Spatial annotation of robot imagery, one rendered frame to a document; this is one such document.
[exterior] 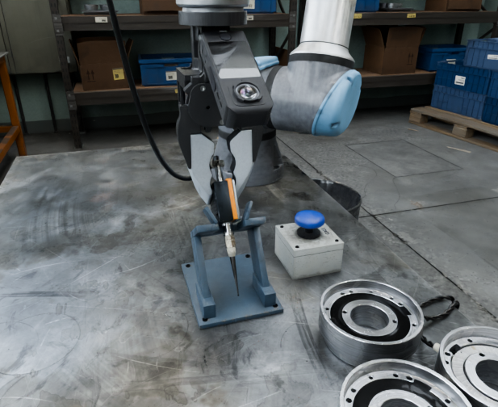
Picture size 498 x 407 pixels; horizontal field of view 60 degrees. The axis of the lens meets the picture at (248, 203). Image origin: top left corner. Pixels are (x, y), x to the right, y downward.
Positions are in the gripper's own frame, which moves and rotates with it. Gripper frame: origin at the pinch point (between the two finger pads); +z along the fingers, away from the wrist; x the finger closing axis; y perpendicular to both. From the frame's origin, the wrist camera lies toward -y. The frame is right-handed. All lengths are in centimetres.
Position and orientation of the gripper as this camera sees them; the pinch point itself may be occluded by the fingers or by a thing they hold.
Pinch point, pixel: (222, 195)
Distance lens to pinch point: 51.8
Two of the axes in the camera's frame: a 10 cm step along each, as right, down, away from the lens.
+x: -9.6, 1.3, -2.6
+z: 0.0, 9.0, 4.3
